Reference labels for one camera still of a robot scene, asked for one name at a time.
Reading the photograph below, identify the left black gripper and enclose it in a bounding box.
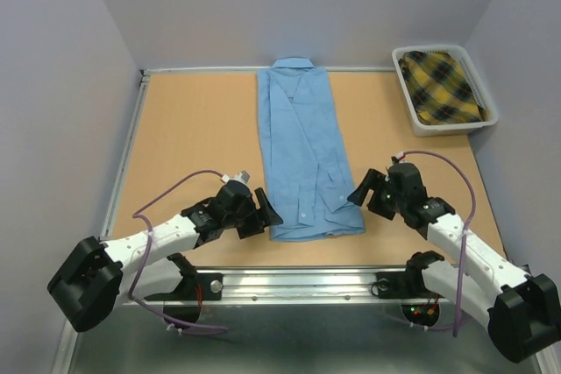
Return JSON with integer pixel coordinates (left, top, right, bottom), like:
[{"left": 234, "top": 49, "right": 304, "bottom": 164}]
[{"left": 223, "top": 187, "right": 281, "bottom": 238}]

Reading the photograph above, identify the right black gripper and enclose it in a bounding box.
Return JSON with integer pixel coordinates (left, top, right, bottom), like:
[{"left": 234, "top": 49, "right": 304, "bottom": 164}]
[{"left": 344, "top": 169, "right": 406, "bottom": 220}]

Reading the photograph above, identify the light blue long sleeve shirt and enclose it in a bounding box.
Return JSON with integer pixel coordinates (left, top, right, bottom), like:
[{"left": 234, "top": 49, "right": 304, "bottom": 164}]
[{"left": 257, "top": 58, "right": 365, "bottom": 242}]

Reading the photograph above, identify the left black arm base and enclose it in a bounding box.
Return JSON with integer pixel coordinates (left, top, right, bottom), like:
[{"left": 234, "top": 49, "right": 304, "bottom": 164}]
[{"left": 146, "top": 272, "right": 224, "bottom": 301}]

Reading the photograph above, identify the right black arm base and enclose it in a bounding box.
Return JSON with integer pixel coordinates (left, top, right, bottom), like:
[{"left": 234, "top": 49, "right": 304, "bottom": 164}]
[{"left": 370, "top": 271, "right": 423, "bottom": 300}]

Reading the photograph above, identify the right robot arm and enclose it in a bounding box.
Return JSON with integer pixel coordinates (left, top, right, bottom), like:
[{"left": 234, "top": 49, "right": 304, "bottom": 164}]
[{"left": 348, "top": 162, "right": 560, "bottom": 363}]

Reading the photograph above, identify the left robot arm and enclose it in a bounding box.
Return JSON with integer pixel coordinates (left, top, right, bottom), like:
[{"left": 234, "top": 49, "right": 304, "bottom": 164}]
[{"left": 47, "top": 180, "right": 283, "bottom": 333}]

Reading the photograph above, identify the yellow plaid shirt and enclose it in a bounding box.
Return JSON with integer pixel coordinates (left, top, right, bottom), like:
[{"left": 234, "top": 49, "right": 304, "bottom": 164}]
[{"left": 398, "top": 50, "right": 486, "bottom": 125}]

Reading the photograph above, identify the white plastic basket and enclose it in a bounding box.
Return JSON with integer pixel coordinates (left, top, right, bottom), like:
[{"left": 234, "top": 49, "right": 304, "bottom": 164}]
[{"left": 392, "top": 45, "right": 499, "bottom": 137}]

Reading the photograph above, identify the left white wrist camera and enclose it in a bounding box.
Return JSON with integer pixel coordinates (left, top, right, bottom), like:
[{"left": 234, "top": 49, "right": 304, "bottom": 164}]
[{"left": 221, "top": 171, "right": 250, "bottom": 186}]

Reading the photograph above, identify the aluminium mounting rail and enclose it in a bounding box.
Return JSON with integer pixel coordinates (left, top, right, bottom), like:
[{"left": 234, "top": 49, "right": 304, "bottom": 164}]
[{"left": 122, "top": 266, "right": 439, "bottom": 305}]

